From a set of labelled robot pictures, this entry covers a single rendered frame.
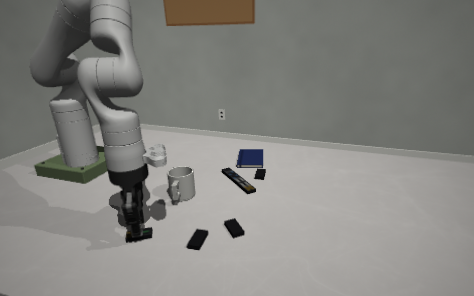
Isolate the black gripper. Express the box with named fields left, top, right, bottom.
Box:
left=107, top=164, right=149, bottom=237

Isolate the dark blue book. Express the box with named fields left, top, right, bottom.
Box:
left=237, top=149, right=263, bottom=168

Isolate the black domino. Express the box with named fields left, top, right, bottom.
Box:
left=224, top=218, right=245, bottom=238
left=125, top=227, right=153, bottom=243
left=238, top=181, right=256, bottom=194
left=187, top=229, right=208, bottom=250
left=230, top=174, right=246, bottom=186
left=222, top=168, right=237, bottom=179
left=255, top=169, right=266, bottom=180

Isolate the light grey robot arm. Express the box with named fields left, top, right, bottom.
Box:
left=30, top=0, right=167, bottom=172

